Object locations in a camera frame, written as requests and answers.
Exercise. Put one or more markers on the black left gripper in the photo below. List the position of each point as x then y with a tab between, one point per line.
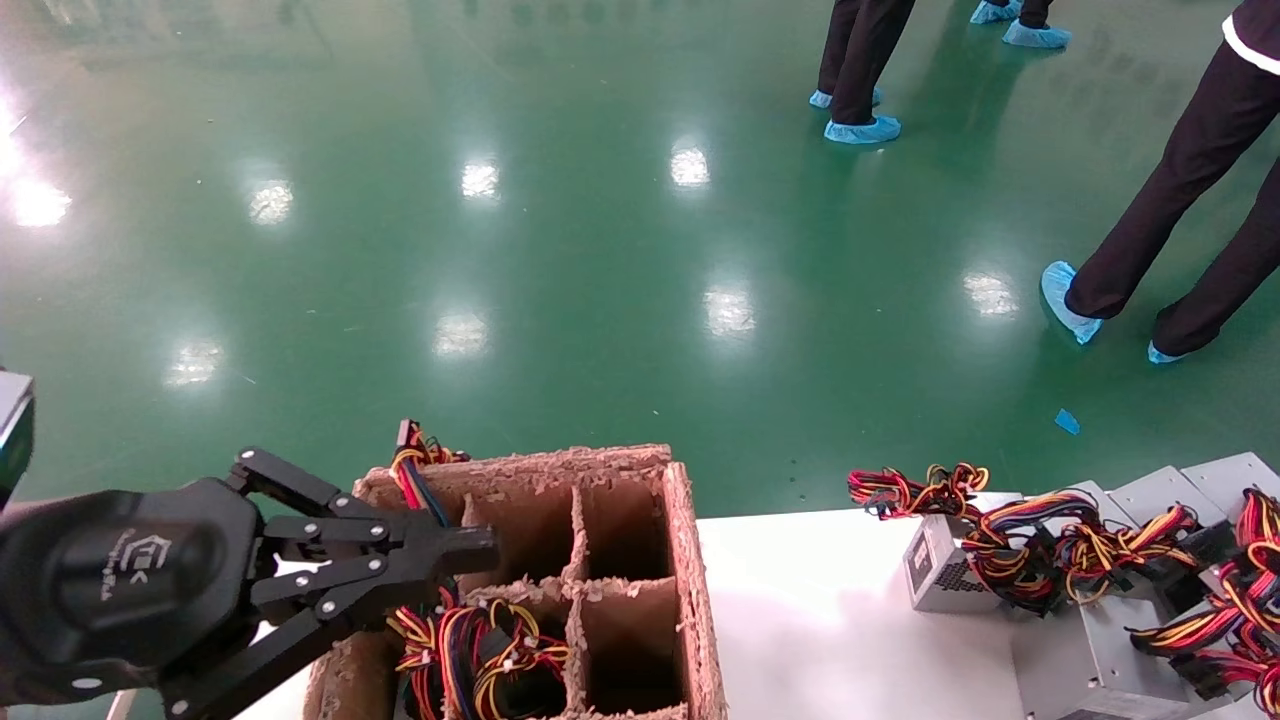
120	580

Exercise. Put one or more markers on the brown cardboard divider box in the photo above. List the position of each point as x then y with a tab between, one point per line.
690	560

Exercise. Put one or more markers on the blue shoe cover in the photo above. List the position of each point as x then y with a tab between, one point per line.
1160	355
820	98
862	130
1062	300
1038	36
993	12

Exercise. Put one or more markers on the person in black trousers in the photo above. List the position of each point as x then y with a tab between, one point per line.
1035	10
865	50

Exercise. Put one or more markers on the small blue scrap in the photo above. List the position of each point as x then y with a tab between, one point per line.
1067	421

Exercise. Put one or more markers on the grey power supply with label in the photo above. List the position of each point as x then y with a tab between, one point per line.
1230	620

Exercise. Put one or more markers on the person black trousers white stripe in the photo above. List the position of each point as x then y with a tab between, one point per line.
1190	160

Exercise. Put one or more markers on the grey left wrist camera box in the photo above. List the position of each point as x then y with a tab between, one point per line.
14	430

